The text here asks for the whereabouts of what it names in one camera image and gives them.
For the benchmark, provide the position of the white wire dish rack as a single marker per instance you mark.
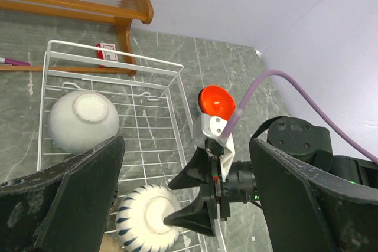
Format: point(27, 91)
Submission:
point(154, 116)

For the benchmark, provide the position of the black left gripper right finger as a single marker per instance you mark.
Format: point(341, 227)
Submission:
point(308, 209)

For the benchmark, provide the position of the orange bowl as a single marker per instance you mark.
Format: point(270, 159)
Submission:
point(216, 101)

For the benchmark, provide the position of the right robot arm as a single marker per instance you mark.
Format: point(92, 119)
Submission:
point(310, 144)

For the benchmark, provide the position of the pink handled tool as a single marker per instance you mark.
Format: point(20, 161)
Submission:
point(13, 62)

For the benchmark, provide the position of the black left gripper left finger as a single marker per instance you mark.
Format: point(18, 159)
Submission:
point(64, 207)

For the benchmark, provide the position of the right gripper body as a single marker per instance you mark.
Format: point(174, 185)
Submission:
point(237, 186)

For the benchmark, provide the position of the beige brown ceramic bowl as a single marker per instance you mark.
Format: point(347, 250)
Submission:
point(109, 244)

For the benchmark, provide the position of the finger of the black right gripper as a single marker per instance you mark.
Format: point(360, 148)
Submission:
point(195, 173)
point(198, 216)

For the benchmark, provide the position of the red white package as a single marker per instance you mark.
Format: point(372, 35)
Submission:
point(105, 55)

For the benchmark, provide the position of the white bowl with leaf pattern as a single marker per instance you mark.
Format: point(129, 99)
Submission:
point(140, 219)

